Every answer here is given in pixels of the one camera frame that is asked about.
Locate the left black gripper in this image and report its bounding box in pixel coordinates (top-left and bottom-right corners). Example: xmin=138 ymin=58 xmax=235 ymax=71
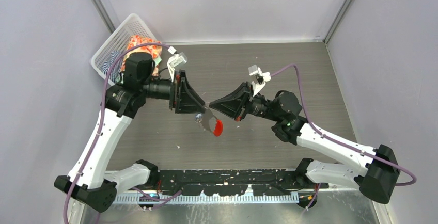
xmin=142 ymin=70 xmax=206 ymax=114

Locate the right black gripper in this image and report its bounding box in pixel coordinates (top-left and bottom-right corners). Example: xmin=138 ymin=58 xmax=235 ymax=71
xmin=209 ymin=81 xmax=281 ymax=122

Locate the red handled metal keyring holder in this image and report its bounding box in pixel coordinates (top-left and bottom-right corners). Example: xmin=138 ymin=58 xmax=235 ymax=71
xmin=199 ymin=107 xmax=224 ymax=137

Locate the blue tagged key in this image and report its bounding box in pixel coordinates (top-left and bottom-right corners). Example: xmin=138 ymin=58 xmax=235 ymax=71
xmin=195 ymin=113 xmax=202 ymax=123

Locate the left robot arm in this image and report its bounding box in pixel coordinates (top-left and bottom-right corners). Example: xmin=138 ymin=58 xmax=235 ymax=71
xmin=54 ymin=52 xmax=205 ymax=213

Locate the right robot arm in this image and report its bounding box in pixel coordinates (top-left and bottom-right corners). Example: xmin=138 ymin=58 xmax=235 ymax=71
xmin=209 ymin=82 xmax=400 ymax=204

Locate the orange floral cloth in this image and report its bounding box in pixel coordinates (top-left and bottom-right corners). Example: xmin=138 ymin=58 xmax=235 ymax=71
xmin=123 ymin=35 xmax=162 ymax=70

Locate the mint green cloth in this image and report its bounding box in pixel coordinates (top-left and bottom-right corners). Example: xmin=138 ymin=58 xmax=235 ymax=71
xmin=113 ymin=56 xmax=162 ymax=83

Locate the blue striped cloth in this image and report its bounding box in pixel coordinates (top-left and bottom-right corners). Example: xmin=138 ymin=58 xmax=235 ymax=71
xmin=101 ymin=51 xmax=123 ymax=83

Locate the white plastic basket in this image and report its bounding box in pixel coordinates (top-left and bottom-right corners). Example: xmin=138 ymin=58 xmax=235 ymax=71
xmin=90 ymin=13 xmax=156 ymax=78

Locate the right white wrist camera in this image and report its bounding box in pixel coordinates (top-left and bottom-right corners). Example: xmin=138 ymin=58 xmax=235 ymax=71
xmin=248 ymin=65 xmax=271 ymax=97

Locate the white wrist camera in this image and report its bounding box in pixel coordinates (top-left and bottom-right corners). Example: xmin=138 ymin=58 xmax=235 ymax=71
xmin=248 ymin=65 xmax=271 ymax=97
xmin=167 ymin=52 xmax=188 ymax=82

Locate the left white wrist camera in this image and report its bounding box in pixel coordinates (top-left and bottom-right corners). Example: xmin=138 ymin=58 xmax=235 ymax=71
xmin=167 ymin=52 xmax=188 ymax=82

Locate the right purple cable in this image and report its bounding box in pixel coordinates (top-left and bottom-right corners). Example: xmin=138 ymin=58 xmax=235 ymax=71
xmin=270 ymin=63 xmax=417 ymax=186

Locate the purple cable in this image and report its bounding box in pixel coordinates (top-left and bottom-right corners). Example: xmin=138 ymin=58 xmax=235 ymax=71
xmin=62 ymin=43 xmax=177 ymax=224
xmin=270 ymin=63 xmax=417 ymax=186

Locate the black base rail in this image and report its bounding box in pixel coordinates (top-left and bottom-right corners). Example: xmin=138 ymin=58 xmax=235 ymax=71
xmin=136 ymin=169 xmax=317 ymax=196

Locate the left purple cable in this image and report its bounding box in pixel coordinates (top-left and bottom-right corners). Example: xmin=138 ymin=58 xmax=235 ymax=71
xmin=62 ymin=43 xmax=177 ymax=224

